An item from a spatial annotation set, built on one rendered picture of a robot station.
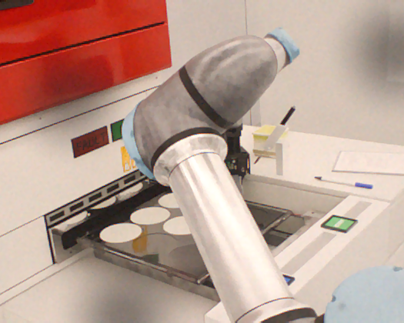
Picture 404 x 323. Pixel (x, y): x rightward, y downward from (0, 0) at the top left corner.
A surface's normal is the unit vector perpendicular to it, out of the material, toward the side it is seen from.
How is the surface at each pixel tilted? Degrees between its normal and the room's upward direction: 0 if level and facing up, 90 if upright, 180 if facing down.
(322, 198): 90
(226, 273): 58
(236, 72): 63
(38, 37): 90
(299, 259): 0
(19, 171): 90
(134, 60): 90
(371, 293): 39
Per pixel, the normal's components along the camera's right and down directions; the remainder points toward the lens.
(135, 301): -0.11, -0.92
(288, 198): -0.66, 0.35
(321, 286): 0.74, 0.18
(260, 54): 0.57, -0.36
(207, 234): -0.66, -0.21
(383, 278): -0.58, -0.51
